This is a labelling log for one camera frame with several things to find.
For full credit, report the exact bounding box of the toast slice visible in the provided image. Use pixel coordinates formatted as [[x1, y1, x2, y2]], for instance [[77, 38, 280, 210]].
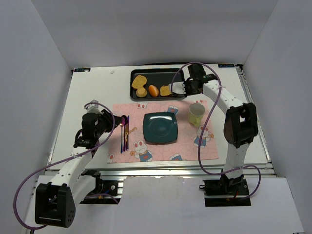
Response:
[[131, 75, 147, 90], [160, 85, 172, 97]]

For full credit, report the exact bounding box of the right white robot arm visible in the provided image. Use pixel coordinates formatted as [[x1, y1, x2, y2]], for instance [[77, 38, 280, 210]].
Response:
[[169, 62, 258, 196]]

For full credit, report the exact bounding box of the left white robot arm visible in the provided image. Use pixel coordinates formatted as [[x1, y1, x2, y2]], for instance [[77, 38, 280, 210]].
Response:
[[35, 100, 130, 228]]

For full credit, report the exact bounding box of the glossy orange bread roll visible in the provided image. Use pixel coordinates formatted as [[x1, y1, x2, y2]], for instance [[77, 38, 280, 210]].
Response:
[[148, 85, 159, 98]]

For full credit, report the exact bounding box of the round bread bun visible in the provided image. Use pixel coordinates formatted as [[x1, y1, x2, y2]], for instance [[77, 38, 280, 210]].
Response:
[[136, 87, 147, 98]]

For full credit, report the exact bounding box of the iridescent purple spoon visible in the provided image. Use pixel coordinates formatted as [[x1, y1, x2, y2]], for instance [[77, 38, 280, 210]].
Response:
[[120, 115, 128, 153]]

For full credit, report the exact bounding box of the iridescent purple knife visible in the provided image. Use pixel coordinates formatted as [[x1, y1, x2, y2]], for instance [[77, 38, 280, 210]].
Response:
[[123, 116, 130, 152]]

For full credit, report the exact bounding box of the pale green mug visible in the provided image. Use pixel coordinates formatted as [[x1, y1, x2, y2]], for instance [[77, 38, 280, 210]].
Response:
[[188, 103, 205, 127]]

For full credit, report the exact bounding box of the black baking tray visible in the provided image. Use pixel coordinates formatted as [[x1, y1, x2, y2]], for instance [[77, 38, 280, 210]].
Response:
[[130, 68, 185, 101]]

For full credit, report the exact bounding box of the blue table label right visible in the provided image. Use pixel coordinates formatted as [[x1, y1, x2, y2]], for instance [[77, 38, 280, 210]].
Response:
[[218, 63, 235, 68]]

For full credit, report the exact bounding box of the blue table label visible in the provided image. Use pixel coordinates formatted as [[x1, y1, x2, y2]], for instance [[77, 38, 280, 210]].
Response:
[[74, 68, 91, 73], [218, 63, 235, 68]]

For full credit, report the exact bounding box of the dark teal square plate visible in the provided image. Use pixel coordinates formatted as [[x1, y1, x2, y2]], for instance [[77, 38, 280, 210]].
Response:
[[142, 112, 178, 144]]

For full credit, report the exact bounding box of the pink bunny placemat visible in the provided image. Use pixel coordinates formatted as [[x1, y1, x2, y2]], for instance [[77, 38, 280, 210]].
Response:
[[107, 100, 218, 163]]

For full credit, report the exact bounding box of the blue table label left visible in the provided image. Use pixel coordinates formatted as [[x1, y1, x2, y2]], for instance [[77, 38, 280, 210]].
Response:
[[74, 68, 91, 73]]

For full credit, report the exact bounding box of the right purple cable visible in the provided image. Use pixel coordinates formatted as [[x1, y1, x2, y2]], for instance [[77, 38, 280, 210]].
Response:
[[171, 62, 261, 199]]

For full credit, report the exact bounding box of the purple cable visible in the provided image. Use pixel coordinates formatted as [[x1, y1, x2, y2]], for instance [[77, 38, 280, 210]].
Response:
[[13, 102, 121, 230], [171, 62, 261, 199]]

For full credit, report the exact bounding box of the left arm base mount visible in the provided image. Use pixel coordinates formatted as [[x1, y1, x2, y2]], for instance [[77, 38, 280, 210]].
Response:
[[80, 170, 121, 205]]

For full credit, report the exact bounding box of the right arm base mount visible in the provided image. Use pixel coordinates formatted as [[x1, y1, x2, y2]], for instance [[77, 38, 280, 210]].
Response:
[[198, 175, 251, 207]]

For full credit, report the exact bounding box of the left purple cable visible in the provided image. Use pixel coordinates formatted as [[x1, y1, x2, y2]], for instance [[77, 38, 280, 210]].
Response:
[[13, 102, 121, 230]]

